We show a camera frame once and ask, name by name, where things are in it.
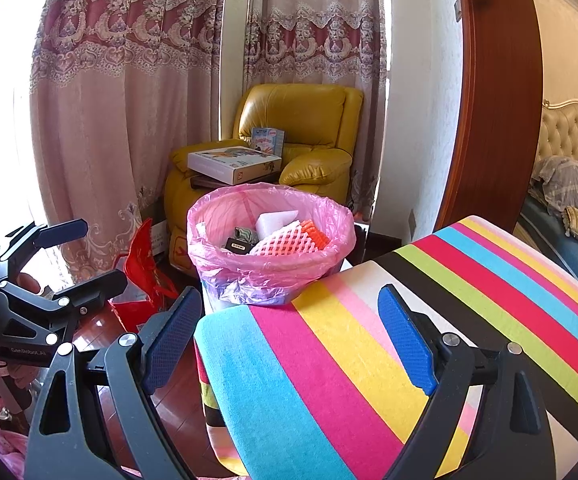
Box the pink lace patterned curtain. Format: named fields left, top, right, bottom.
left=14, top=0, right=230, bottom=281
left=243, top=0, right=388, bottom=221

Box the beige tufted bed headboard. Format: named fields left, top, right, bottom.
left=539, top=97, right=578, bottom=171

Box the grey dotted blanket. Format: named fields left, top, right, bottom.
left=531, top=156, right=578, bottom=216

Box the yellow leather armchair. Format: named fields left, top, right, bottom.
left=164, top=83, right=364, bottom=276

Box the pink foam fruit net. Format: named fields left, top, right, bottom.
left=249, top=220, right=317, bottom=257

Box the person's left hand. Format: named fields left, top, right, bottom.
left=18, top=271, right=44, bottom=295

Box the red plastic bag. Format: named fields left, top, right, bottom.
left=109, top=217, right=180, bottom=331

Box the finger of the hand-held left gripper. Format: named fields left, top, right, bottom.
left=0, top=269, right=128, bottom=344
left=0, top=219, right=88, bottom=281

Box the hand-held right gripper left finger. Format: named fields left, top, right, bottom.
left=24, top=285, right=204, bottom=480

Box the pink plastic trash bag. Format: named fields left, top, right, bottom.
left=187, top=183, right=356, bottom=311

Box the flat white printed box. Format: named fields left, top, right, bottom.
left=187, top=146, right=283, bottom=186

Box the brown wooden door frame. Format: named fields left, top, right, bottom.
left=436, top=0, right=544, bottom=235

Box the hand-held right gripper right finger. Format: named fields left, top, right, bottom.
left=377, top=283, right=554, bottom=480

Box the orange foam net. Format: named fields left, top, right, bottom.
left=301, top=219, right=328, bottom=250

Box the white foam sheet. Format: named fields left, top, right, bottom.
left=255, top=210, right=302, bottom=238

